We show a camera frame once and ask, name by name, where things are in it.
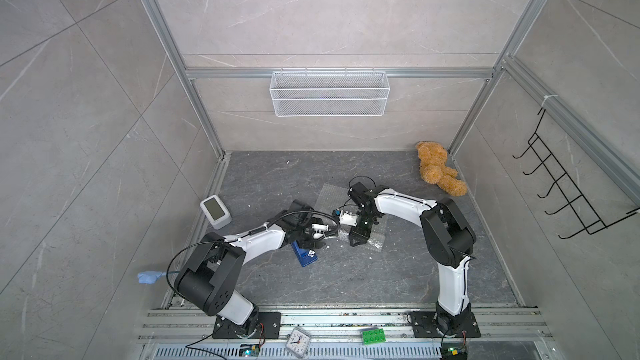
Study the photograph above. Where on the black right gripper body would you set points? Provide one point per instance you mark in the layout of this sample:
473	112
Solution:
363	227

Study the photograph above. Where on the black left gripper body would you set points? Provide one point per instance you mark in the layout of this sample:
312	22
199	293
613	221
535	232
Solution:
305	232

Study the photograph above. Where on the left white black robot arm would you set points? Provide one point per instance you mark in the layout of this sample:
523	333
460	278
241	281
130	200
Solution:
209	276

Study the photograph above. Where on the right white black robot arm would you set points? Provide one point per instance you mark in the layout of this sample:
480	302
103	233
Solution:
448	236

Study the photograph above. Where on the blue tape dispenser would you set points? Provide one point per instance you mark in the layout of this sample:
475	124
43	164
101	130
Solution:
304	256

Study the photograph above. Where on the brown teddy bear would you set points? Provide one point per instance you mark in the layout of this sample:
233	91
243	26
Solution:
434	170

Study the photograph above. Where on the white digital clock display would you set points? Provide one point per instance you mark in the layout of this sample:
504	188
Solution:
216	212

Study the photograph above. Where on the small white analog clock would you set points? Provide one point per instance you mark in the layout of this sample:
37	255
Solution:
298	342

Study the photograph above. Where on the green toy brick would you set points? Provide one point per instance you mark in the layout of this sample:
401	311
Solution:
373	336

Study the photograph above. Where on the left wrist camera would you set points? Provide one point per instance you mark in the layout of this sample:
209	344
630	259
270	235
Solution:
320	231

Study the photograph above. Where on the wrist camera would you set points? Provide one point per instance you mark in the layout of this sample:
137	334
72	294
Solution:
320	231
348	219

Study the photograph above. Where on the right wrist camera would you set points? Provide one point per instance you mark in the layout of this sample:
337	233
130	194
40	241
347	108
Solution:
348	219

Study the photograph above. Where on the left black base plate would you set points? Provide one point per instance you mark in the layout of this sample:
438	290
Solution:
259	325

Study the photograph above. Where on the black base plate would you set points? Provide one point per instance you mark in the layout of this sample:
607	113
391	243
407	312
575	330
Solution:
259	325
436	324

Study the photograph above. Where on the white wire mesh basket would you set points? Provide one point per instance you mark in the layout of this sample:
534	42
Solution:
329	94

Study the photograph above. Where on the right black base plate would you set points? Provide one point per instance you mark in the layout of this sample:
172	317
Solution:
436	324

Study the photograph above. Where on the black wall hook rack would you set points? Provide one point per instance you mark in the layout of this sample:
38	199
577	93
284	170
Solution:
590	222

